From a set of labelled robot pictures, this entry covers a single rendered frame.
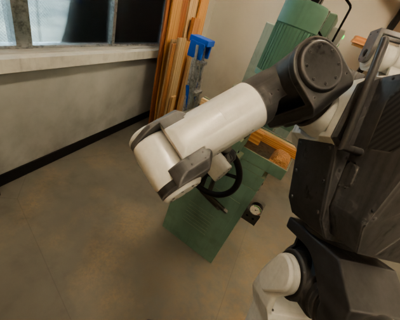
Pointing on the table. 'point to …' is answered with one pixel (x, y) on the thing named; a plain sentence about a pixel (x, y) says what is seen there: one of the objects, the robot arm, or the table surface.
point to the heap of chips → (280, 158)
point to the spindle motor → (291, 30)
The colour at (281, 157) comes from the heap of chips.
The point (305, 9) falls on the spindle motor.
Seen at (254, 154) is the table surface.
